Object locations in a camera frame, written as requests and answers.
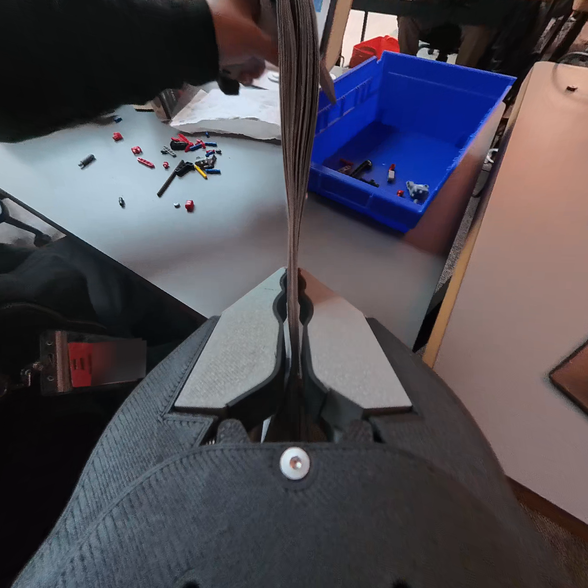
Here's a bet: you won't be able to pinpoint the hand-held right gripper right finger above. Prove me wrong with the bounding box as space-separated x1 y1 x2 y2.
299 270 414 416

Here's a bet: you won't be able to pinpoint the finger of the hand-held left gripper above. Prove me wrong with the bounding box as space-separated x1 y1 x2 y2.
320 55 339 105

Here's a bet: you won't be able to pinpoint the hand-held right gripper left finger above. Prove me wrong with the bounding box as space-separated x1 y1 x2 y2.
175 267 288 430

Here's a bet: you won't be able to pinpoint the printed paper bag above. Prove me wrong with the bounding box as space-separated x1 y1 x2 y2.
170 87 282 141

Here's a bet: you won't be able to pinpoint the lego instruction booklet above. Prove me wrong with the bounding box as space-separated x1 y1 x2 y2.
273 0 322 442

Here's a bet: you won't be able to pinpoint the blue plastic bin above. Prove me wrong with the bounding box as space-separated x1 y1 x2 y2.
307 51 517 232

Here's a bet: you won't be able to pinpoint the person's left forearm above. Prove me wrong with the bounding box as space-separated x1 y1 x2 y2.
0 0 221 143

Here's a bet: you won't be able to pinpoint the assorted small lego pieces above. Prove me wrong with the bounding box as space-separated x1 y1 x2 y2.
337 158 405 198

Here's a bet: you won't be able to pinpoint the long black lego axle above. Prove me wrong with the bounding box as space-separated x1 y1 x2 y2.
157 160 194 198

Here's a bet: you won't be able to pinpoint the person's left hand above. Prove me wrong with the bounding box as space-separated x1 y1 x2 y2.
207 0 281 85

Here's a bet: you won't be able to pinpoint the instruction sheet on stand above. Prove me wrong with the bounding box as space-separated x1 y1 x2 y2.
268 0 353 85

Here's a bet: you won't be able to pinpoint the red plastic bin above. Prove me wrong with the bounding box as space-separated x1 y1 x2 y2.
349 36 400 69

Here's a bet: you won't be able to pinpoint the black mesh office chair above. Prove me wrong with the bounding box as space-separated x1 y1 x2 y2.
0 188 67 249

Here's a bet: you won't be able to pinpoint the grey metal bracket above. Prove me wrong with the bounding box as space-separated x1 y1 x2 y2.
39 331 72 396

